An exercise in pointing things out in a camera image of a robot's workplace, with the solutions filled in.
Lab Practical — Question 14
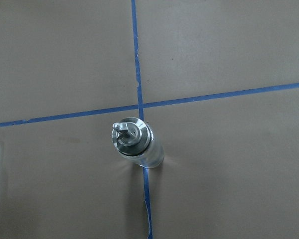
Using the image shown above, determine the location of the glass sauce bottle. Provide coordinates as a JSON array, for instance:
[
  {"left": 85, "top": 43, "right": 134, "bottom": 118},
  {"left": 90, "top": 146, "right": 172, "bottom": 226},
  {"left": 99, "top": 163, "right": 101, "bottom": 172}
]
[{"left": 112, "top": 117, "right": 164, "bottom": 169}]

